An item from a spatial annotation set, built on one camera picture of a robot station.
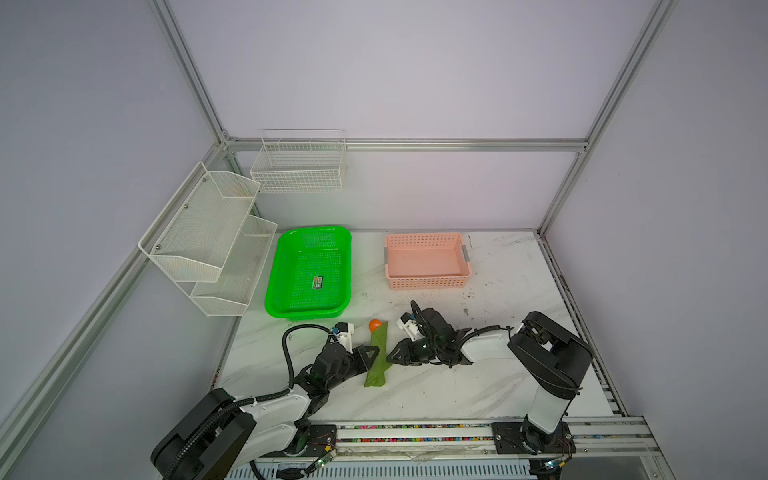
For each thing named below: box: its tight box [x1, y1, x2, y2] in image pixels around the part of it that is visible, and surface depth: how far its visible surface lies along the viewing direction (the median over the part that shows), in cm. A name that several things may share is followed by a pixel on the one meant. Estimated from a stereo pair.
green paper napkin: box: [364, 321, 393, 387], surface depth 85 cm
